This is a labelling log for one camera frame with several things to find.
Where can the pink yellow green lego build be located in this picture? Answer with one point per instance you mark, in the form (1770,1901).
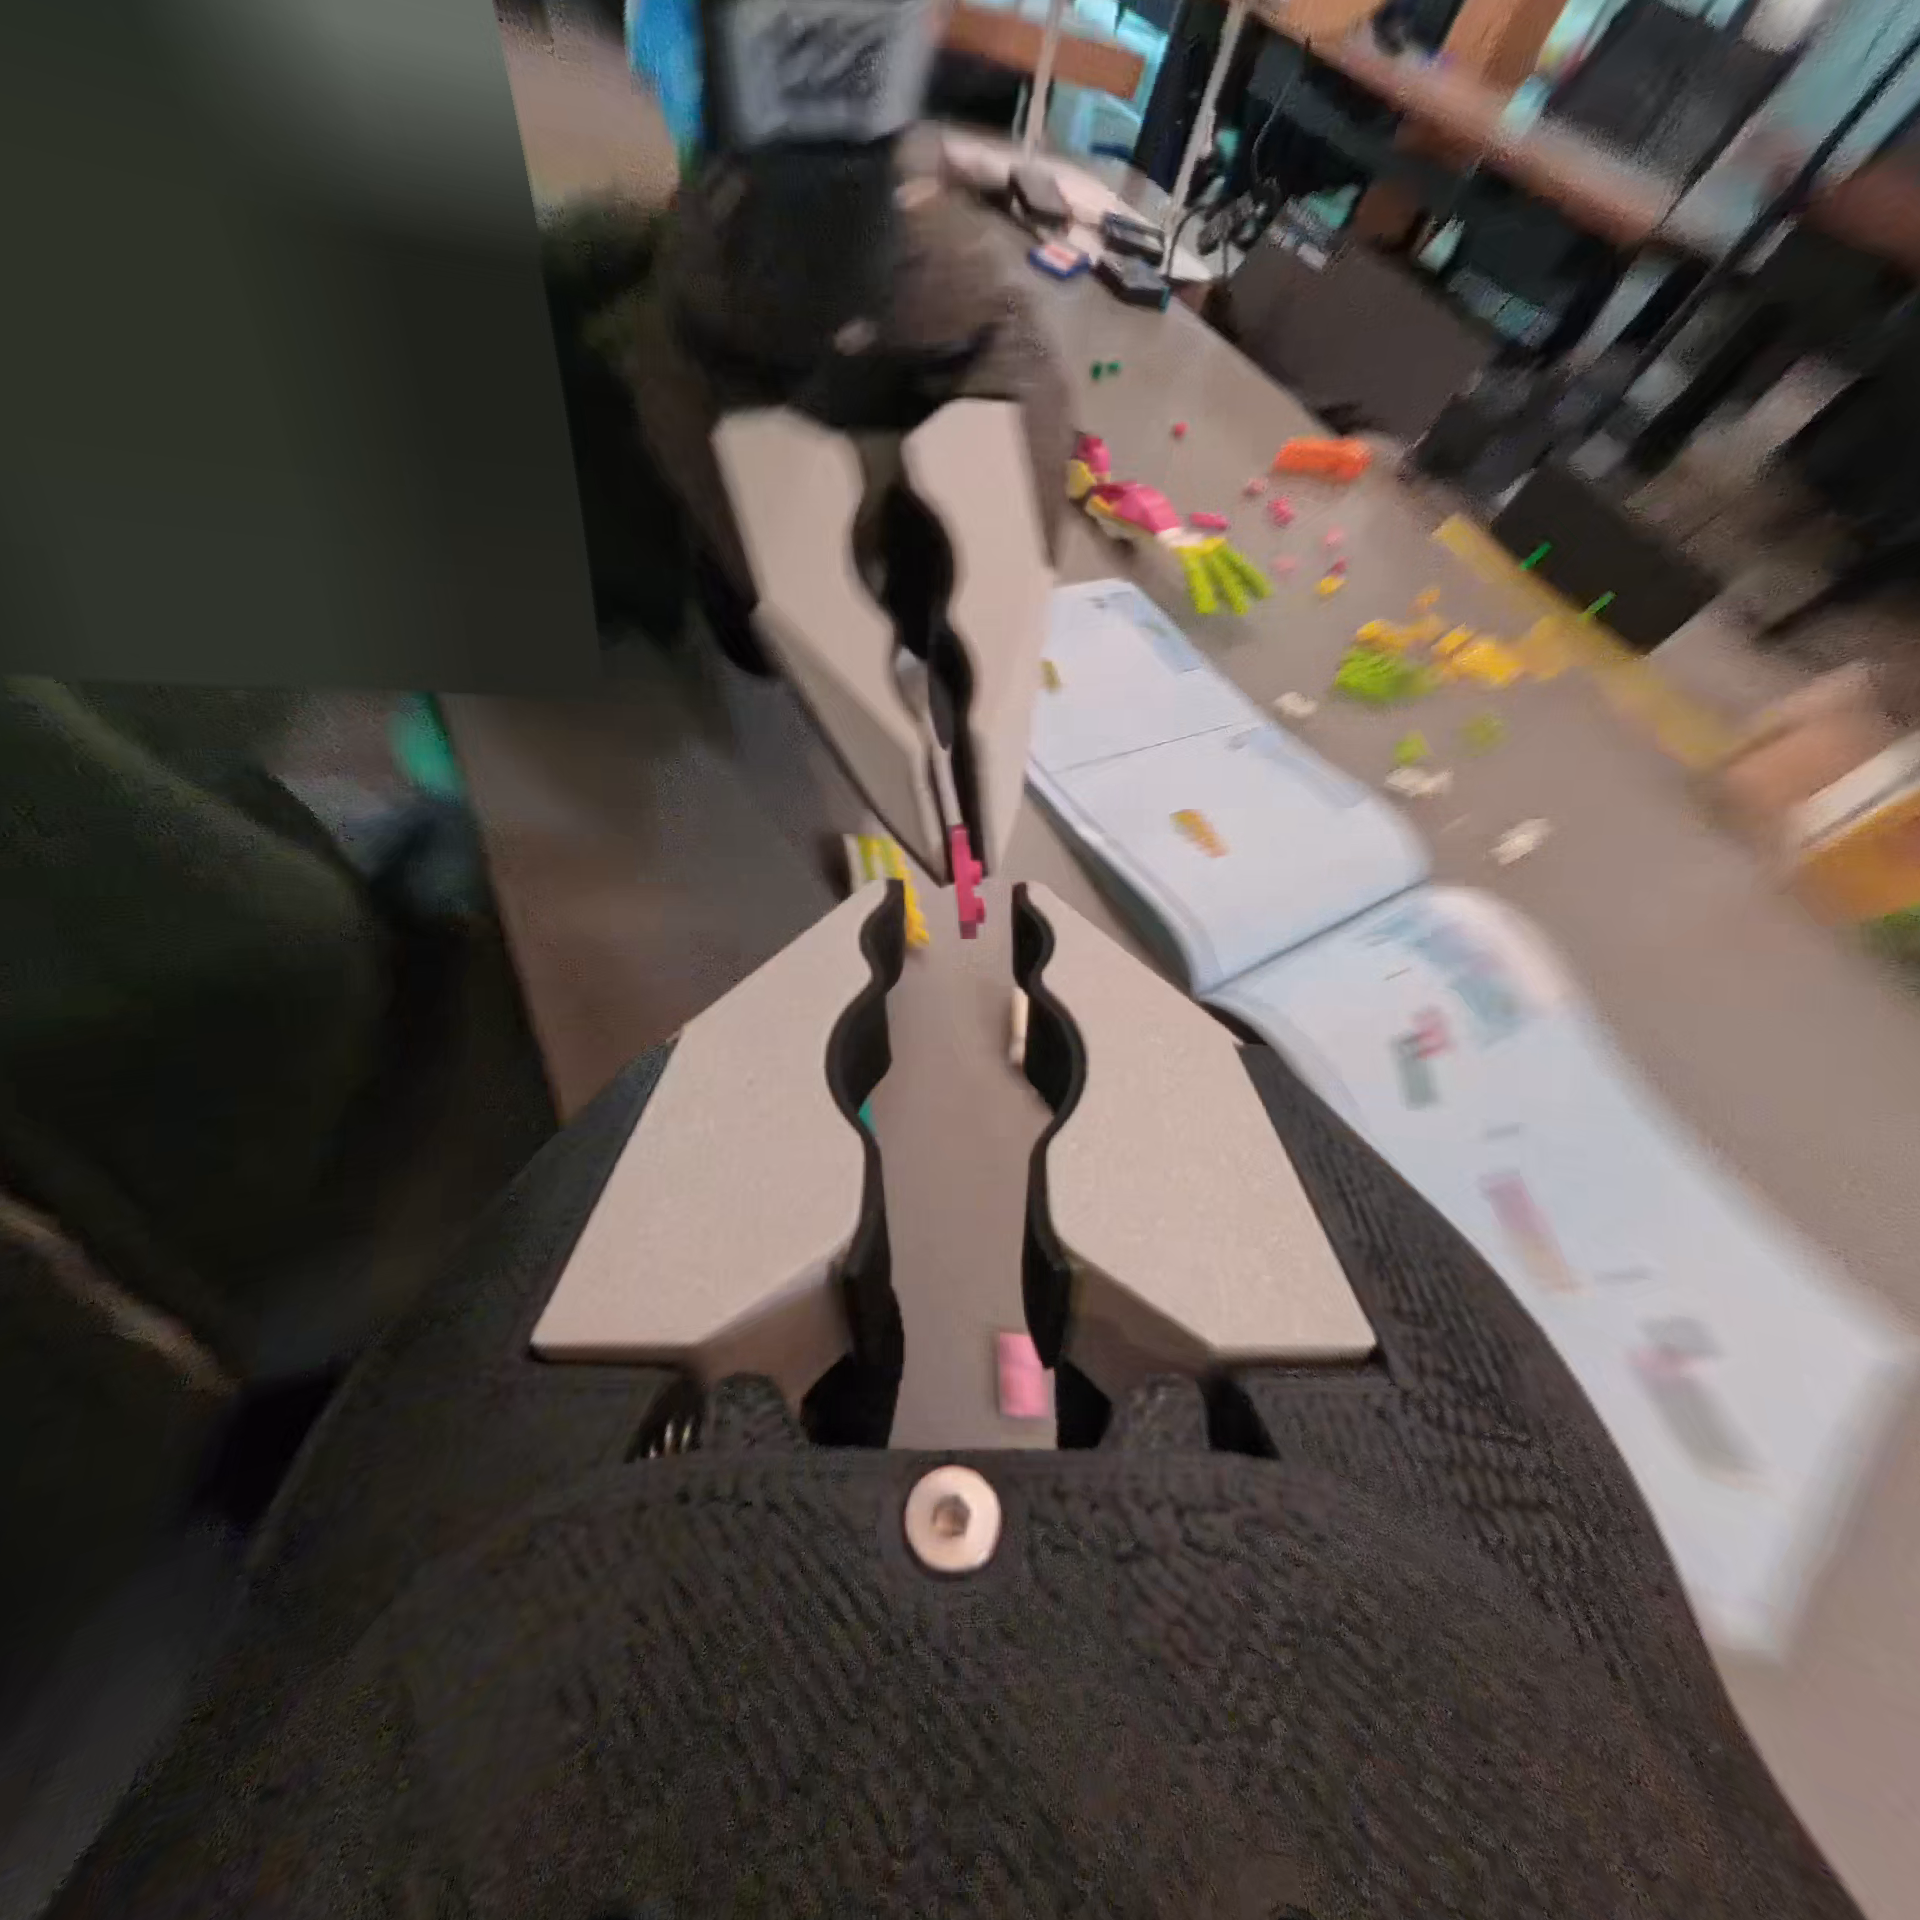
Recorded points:
(1163,525)

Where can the light pink lego brick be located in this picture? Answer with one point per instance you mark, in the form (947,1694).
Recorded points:
(1022,1372)

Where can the white lego brick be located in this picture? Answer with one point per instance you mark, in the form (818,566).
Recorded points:
(1521,840)

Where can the long wooden table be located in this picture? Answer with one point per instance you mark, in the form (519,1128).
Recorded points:
(1500,128)

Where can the pile of yellow green bricks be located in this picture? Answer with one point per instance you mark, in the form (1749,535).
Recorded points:
(1426,652)

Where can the open lego instruction booklet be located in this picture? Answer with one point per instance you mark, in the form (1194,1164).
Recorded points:
(1290,856)

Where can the colourful lego box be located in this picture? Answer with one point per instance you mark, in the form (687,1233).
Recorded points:
(1853,826)

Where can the yellow tape strip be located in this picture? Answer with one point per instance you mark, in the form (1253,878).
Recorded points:
(1621,646)

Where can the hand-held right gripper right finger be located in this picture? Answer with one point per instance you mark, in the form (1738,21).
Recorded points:
(1185,1185)

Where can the orange lego brick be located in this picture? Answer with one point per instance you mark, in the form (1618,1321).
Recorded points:
(1325,457)

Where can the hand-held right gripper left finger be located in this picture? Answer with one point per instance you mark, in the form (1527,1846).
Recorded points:
(721,1185)

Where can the black box device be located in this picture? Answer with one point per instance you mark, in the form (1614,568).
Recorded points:
(1598,564)

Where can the small white lego piece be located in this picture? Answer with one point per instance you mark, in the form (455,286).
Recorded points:
(1019,1026)

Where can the yellow and white lego assembly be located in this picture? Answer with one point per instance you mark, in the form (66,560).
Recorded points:
(887,878)

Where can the black office chair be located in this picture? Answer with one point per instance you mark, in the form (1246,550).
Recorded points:
(1350,338)

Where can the magenta lego brick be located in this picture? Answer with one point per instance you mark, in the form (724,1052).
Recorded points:
(970,886)

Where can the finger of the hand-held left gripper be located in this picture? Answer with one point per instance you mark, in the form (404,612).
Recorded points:
(1005,569)
(810,586)

